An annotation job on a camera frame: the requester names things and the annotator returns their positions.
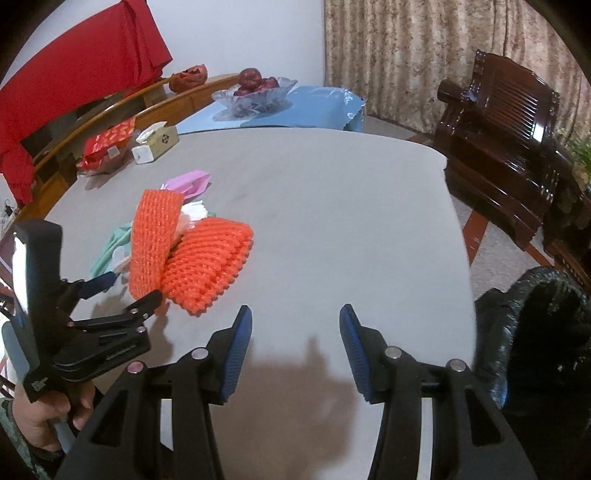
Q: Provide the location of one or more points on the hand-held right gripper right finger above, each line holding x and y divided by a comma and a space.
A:
353, 350

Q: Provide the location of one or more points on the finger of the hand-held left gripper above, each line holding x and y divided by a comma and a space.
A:
99, 282
138, 307

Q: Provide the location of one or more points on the black trash bin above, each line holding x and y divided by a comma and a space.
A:
545, 350

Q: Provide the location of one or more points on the glass fruit bowl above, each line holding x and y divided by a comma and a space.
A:
258, 104

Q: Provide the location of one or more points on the pink wrapper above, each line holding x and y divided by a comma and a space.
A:
191, 182

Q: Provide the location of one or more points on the person's left hand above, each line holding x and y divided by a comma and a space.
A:
39, 417

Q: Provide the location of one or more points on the red bag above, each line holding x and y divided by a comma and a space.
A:
187, 78

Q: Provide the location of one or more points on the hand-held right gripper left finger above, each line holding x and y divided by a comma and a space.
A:
238, 350

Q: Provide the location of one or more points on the red cloth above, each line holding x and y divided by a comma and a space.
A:
69, 69

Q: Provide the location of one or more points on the dark wooden armchair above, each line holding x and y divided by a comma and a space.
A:
503, 138

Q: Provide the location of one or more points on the wooden cabinet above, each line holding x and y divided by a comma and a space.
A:
184, 99

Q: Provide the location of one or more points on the beige patterned curtain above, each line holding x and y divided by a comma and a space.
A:
406, 55

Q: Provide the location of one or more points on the white tissue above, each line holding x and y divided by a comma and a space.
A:
194, 211

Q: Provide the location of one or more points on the black television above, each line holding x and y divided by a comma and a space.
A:
46, 134

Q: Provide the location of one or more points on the red apple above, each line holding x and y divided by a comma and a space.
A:
271, 82
259, 88
249, 77
242, 90

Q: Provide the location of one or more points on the blue tablecloth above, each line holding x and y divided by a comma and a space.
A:
314, 108

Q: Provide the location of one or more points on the dark wooden side table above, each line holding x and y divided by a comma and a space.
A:
568, 258

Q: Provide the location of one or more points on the glass dish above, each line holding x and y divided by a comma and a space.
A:
99, 168

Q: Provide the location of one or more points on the red patterned packet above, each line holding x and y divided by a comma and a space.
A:
108, 138

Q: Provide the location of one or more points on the person's left forearm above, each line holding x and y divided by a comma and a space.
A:
18, 457

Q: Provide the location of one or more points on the white tissue box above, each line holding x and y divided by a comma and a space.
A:
161, 141

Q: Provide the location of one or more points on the potted orchid plant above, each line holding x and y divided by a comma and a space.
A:
582, 152

